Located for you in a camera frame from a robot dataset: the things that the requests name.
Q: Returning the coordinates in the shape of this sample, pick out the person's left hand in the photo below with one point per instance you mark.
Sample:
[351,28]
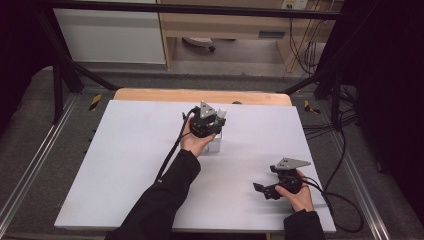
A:
[193,143]

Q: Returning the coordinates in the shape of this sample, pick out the white cabinet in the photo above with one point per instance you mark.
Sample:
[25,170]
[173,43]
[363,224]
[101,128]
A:
[110,36]

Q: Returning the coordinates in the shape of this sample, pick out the person's right hand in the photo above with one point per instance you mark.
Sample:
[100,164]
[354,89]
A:
[301,200]

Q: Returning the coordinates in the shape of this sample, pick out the office chair base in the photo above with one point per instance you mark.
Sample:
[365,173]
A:
[199,41]

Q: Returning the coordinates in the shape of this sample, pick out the aluminium floor rail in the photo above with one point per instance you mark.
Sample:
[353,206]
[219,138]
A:
[363,186]
[36,160]

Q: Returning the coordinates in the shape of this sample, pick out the wooden table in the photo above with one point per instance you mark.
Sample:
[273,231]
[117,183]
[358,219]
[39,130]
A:
[150,95]

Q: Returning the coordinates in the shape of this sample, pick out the clear plastic organizer box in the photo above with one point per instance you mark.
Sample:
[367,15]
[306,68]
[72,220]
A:
[215,145]

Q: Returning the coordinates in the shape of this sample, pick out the black metal frame beam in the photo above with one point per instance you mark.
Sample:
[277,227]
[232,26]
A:
[200,9]

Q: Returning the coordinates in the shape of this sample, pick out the light wooden desk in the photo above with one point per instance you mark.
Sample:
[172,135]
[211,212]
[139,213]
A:
[226,25]

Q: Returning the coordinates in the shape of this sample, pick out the black curtain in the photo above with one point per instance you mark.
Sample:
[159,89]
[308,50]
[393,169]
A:
[390,83]
[20,50]

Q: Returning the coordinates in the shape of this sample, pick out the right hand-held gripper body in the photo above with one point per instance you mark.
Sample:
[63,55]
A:
[291,180]

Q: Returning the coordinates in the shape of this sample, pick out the white board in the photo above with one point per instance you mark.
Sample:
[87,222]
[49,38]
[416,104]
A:
[116,166]

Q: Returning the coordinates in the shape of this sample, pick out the yellow black floor tape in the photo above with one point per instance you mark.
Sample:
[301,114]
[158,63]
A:
[310,107]
[95,102]

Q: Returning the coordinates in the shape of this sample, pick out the wall power socket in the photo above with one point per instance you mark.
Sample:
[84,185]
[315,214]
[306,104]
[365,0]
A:
[295,4]

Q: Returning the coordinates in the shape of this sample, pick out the small white green tube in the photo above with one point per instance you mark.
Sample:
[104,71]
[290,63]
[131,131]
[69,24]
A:
[222,112]

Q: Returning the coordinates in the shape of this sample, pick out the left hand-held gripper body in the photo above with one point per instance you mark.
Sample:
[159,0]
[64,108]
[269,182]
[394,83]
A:
[201,125]

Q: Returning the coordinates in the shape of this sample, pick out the black metal frame stand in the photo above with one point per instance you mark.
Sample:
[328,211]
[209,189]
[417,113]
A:
[335,100]
[58,86]

